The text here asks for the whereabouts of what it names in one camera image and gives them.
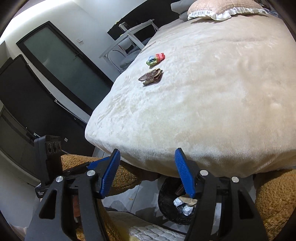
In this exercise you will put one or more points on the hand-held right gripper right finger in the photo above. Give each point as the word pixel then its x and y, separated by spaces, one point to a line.
pixel 185 173

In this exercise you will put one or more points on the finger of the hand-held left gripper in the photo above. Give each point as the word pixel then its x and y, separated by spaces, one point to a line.
pixel 94 164

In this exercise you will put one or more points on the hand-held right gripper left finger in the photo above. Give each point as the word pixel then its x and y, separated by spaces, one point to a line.
pixel 109 173

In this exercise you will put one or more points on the small white plastic bag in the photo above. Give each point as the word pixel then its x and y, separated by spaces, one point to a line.
pixel 177 202

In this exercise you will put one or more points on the brown paper bag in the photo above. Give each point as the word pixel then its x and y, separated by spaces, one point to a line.
pixel 190 202

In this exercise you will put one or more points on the large white plastic bag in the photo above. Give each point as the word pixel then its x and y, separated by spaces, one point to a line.
pixel 187 210

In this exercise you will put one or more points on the brown wrapper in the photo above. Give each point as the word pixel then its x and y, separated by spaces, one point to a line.
pixel 150 77

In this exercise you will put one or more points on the green red snack wrapper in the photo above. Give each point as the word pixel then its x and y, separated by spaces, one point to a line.
pixel 155 59

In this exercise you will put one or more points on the black cabinet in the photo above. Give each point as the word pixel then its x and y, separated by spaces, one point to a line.
pixel 27 97

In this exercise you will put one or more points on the cream knit cloth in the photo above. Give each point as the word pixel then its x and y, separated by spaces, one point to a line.
pixel 157 234

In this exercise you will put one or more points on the beige plush blanket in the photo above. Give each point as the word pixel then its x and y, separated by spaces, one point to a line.
pixel 208 104

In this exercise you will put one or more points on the black framed glass door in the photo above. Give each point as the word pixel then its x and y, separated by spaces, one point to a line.
pixel 64 64

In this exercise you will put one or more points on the brown fluffy cloth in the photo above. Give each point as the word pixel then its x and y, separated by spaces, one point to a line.
pixel 277 197

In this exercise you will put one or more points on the chrome chair grey cushion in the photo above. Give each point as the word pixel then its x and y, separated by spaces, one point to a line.
pixel 128 61

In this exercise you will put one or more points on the black headboard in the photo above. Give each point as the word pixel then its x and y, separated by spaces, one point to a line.
pixel 138 16

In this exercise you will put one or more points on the grey folded blanket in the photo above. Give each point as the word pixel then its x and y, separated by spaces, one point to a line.
pixel 180 7

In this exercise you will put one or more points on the pink pillow white ruffle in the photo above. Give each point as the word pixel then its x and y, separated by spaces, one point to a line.
pixel 215 7

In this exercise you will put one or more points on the white frame chair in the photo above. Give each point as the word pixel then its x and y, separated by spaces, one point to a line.
pixel 129 33

